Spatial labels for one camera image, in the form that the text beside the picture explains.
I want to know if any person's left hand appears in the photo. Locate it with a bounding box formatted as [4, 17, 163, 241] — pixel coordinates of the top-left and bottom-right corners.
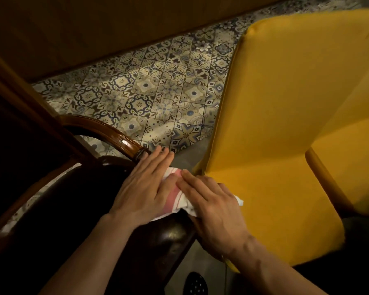
[108, 146, 180, 228]

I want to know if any person's right hand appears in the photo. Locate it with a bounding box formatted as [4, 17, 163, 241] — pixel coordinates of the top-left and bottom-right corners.
[175, 168, 253, 260]

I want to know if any white cloth with red stripe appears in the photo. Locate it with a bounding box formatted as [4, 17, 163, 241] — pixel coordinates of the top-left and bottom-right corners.
[149, 167, 244, 222]

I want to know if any person's left forearm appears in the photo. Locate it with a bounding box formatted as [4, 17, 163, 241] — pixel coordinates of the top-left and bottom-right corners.
[39, 213, 139, 295]

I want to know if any person's right forearm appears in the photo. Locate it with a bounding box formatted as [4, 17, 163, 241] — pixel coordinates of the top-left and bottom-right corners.
[227, 235, 328, 295]

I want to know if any black perforated shoe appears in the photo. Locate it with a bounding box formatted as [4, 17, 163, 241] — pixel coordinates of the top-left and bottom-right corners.
[183, 272, 208, 295]

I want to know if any yellow upholstered chair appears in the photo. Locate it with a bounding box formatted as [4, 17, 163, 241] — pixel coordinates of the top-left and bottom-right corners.
[192, 8, 369, 273]

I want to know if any dark wooden chair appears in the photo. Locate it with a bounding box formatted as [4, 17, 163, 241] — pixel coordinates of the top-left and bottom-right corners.
[0, 115, 198, 295]

